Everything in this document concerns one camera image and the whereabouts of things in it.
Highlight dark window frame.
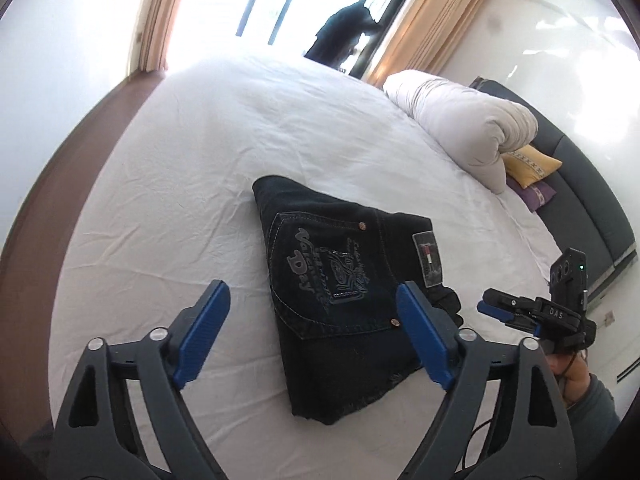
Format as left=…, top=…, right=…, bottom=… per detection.
left=170, top=0, right=431, bottom=78

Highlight black pants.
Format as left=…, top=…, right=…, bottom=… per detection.
left=251, top=175, right=462, bottom=426

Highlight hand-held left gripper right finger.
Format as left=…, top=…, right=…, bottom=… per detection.
left=395, top=281, right=576, bottom=480

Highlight yellow pillow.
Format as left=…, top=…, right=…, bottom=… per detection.
left=501, top=144, right=563, bottom=183

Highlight grey padded headboard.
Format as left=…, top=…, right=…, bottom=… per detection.
left=470, top=76, right=640, bottom=306

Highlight person's right forearm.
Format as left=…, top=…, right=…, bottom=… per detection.
left=565, top=375, right=623, bottom=461

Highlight rolled white duvet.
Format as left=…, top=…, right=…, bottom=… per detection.
left=382, top=69, right=540, bottom=195

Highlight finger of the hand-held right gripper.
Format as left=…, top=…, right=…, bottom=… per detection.
left=486, top=287, right=542, bottom=317
left=476, top=301, right=540, bottom=337

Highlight white bed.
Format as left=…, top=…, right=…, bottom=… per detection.
left=47, top=52, right=563, bottom=480

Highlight purple pillow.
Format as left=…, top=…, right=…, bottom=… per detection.
left=507, top=177, right=557, bottom=211

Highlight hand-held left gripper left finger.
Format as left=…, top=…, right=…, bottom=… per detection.
left=50, top=280, right=232, bottom=480

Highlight beige curtain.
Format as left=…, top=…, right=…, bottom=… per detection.
left=367, top=0, right=493, bottom=88
left=135, top=0, right=198, bottom=73

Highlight dark hanging garment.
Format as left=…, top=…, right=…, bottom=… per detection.
left=304, top=2, right=379, bottom=73

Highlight person's right hand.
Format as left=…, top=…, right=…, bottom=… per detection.
left=547, top=350, right=592, bottom=407

